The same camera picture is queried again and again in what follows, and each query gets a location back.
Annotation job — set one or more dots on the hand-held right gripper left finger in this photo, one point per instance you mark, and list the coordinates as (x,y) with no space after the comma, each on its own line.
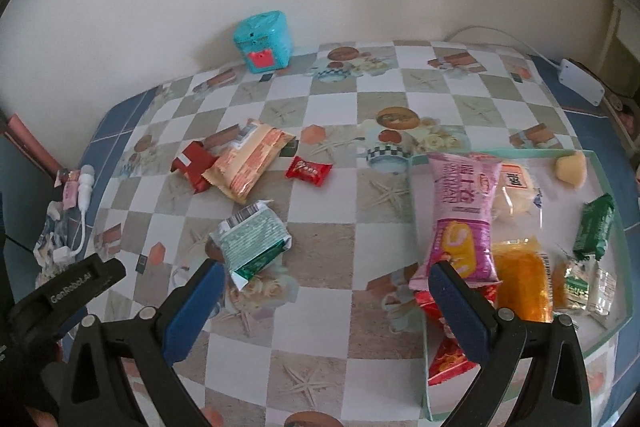
(192,312)

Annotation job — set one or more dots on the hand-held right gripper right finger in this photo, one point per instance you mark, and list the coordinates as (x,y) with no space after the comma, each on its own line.
(460,317)

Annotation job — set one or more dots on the yellow snack packet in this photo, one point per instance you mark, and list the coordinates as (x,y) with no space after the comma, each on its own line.
(522,277)

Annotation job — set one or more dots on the green silver foil packet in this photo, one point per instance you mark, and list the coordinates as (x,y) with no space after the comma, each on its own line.
(250,239)

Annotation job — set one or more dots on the pink snack bag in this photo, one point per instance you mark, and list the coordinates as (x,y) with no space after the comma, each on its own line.
(460,217)

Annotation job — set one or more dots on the cream white snack packet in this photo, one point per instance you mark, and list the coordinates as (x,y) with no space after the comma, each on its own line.
(575,287)

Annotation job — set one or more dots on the clear-wrapped bread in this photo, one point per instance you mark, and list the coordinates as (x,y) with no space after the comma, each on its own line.
(520,202)

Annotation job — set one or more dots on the white tray with teal rim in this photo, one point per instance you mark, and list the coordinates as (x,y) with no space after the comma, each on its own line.
(555,212)

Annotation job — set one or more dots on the dark green snack packet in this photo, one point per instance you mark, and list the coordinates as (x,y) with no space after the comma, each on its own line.
(595,227)

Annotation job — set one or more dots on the orange jelly cup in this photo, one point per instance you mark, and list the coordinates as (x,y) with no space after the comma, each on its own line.
(572,169)

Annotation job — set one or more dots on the white handheld device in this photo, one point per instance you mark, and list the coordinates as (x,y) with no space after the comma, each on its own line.
(85,187)

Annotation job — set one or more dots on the dark red snack packet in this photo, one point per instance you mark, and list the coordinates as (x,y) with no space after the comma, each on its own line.
(192,162)

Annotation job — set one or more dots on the reddish wooden board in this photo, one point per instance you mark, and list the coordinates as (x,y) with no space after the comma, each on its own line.
(35,142)

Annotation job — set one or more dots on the beige orange cracker packet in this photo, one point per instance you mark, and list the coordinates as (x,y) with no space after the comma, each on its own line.
(250,162)

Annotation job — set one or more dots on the checkered printed tablecloth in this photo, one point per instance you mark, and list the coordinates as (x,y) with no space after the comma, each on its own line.
(340,187)

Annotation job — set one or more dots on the small red candy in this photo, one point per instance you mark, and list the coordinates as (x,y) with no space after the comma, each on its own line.
(307,170)

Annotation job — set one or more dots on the white adapter box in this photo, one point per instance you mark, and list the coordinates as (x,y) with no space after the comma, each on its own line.
(582,82)

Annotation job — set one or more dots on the teal toy box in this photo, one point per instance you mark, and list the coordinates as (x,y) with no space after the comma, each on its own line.
(262,39)

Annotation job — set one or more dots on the cream wooden furniture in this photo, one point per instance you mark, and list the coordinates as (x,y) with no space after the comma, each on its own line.
(625,32)

